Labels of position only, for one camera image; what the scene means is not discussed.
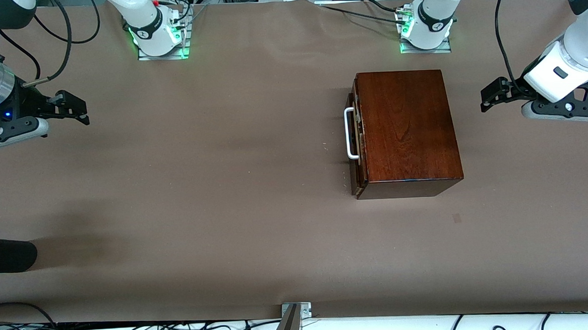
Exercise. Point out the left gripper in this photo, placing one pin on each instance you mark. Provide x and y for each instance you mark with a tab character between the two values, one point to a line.
516	89

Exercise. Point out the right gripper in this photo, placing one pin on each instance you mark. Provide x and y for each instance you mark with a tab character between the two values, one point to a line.
29	103

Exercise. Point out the wooden drawer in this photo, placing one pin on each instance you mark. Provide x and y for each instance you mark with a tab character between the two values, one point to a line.
360	174

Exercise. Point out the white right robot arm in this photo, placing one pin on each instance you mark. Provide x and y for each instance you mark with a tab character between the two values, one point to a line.
141	10

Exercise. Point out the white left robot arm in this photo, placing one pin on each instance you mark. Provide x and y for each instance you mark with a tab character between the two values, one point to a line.
438	5

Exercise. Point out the dark brown wooden cabinet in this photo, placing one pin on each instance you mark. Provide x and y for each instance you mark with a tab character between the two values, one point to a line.
406	130

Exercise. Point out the brown paper table cover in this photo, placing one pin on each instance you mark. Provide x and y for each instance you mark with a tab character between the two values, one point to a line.
176	190

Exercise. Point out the black cylinder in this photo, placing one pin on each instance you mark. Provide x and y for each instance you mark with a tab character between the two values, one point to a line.
5	254

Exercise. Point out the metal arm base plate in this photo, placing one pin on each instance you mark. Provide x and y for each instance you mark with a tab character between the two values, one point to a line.
150	57
443	49

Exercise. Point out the silver metal corner bracket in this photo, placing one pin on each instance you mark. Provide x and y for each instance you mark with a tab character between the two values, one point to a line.
305	311

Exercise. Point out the dark aluminium profile post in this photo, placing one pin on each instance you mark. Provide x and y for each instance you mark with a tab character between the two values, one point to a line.
287	329

